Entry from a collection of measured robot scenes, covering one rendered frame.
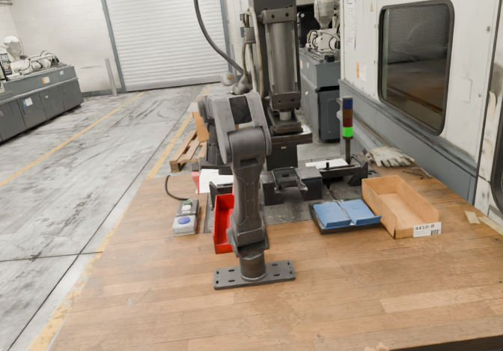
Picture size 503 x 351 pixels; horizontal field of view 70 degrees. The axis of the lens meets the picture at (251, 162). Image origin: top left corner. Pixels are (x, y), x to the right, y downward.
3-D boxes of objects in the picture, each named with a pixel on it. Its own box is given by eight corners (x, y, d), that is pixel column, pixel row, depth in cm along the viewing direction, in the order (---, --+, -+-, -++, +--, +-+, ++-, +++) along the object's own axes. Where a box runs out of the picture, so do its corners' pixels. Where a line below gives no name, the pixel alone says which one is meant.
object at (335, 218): (327, 231, 100) (326, 222, 99) (314, 206, 114) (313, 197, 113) (352, 228, 100) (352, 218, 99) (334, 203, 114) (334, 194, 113)
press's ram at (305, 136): (258, 159, 114) (248, 63, 103) (253, 135, 138) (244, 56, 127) (314, 153, 114) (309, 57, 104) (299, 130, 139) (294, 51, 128)
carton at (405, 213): (394, 242, 97) (394, 217, 94) (361, 200, 120) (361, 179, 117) (440, 236, 97) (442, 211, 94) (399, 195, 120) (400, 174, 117)
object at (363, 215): (357, 228, 99) (357, 219, 98) (339, 203, 114) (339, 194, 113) (382, 224, 100) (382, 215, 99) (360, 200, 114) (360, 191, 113)
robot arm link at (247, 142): (230, 233, 90) (223, 124, 69) (256, 226, 91) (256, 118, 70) (237, 252, 85) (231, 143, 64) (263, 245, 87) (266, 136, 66)
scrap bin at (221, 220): (215, 254, 99) (212, 236, 97) (218, 210, 122) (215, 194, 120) (258, 248, 99) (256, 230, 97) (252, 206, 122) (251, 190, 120)
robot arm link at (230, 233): (224, 225, 86) (230, 238, 81) (260, 217, 88) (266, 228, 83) (228, 248, 88) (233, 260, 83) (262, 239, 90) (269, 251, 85)
